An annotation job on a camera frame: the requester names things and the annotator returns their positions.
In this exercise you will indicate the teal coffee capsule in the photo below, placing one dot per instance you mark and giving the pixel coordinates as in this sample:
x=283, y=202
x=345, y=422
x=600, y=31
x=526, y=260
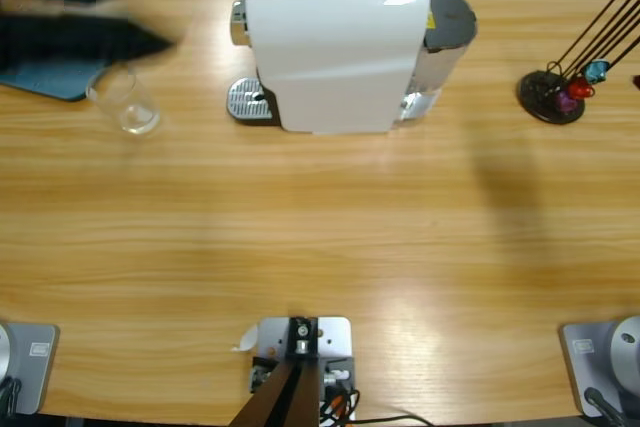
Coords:
x=596, y=70

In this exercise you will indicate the clear drinking glass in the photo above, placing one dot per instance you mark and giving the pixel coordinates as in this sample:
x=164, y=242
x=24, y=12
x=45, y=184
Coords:
x=136, y=119

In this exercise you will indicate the red coffee capsule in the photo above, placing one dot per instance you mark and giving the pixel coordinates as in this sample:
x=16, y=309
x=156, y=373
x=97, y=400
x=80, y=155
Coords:
x=580, y=88

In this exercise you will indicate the purple coffee capsule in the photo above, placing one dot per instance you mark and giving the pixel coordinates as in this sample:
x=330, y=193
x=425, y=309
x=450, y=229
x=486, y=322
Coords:
x=566, y=103

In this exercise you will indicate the white capsule coffee machine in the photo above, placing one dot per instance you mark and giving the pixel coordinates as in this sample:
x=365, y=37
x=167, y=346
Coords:
x=340, y=57

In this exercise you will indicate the teal plastic tray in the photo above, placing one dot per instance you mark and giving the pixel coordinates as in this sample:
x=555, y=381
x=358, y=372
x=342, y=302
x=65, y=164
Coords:
x=50, y=84

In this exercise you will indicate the black capsule holder with rods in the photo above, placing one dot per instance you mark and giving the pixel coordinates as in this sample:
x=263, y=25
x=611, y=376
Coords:
x=537, y=92

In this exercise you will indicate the metal grille drip tray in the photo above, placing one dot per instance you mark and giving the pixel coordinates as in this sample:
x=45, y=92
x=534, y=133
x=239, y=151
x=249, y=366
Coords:
x=245, y=99

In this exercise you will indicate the clear water tank dark lid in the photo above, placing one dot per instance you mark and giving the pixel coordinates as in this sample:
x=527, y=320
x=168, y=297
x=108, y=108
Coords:
x=450, y=17

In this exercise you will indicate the white paper tape strip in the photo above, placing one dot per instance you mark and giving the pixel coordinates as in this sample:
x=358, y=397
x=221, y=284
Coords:
x=247, y=339

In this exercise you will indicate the grey base plate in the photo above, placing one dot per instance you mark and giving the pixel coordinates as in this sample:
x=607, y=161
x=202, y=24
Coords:
x=37, y=372
x=580, y=362

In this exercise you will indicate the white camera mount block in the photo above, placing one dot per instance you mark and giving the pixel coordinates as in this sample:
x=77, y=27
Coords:
x=335, y=337

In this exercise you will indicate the dark camera mount post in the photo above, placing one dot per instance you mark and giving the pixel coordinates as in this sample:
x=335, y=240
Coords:
x=285, y=397

